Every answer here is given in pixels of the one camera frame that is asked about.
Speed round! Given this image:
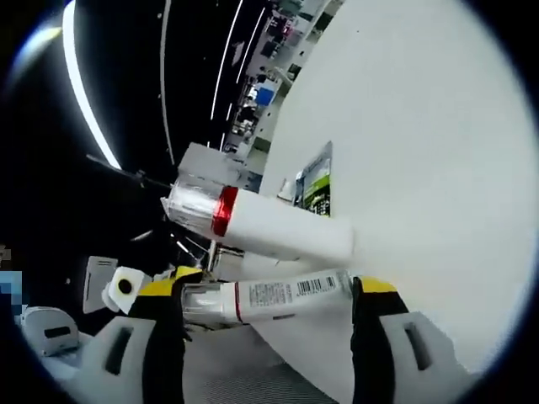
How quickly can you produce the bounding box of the white ceiling air conditioner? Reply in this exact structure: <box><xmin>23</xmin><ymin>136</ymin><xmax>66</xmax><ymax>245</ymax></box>
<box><xmin>83</xmin><ymin>255</ymin><xmax>119</xmax><ymax>315</ymax></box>

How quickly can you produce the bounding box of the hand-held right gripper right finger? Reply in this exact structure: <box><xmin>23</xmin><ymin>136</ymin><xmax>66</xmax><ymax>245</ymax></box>
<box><xmin>351</xmin><ymin>275</ymin><xmax>471</xmax><ymax>404</ymax></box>

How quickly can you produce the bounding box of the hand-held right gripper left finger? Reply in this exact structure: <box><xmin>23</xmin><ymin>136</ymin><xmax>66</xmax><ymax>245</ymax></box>
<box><xmin>77</xmin><ymin>277</ymin><xmax>187</xmax><ymax>404</ymax></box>

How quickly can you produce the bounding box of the red collar skincare bottle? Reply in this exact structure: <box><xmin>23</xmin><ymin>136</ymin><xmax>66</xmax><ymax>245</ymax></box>
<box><xmin>161</xmin><ymin>173</ymin><xmax>358</xmax><ymax>263</ymax></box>

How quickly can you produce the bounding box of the white skincare tube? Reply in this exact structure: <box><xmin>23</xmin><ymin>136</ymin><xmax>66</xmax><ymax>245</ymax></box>
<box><xmin>181</xmin><ymin>268</ymin><xmax>354</xmax><ymax>330</ymax></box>

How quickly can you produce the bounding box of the green black skincare sachet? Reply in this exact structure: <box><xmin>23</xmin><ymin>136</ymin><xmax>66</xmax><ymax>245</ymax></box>
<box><xmin>294</xmin><ymin>141</ymin><xmax>334</xmax><ymax>219</ymax></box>

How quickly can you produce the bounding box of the ceiling ring light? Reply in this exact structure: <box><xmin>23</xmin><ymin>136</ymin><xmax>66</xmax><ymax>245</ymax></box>
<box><xmin>61</xmin><ymin>0</ymin><xmax>123</xmax><ymax>169</ymax></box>

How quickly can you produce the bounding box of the white device with dark slot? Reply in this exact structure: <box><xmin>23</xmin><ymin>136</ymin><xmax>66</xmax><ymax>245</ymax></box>
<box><xmin>19</xmin><ymin>306</ymin><xmax>82</xmax><ymax>358</ymax></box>

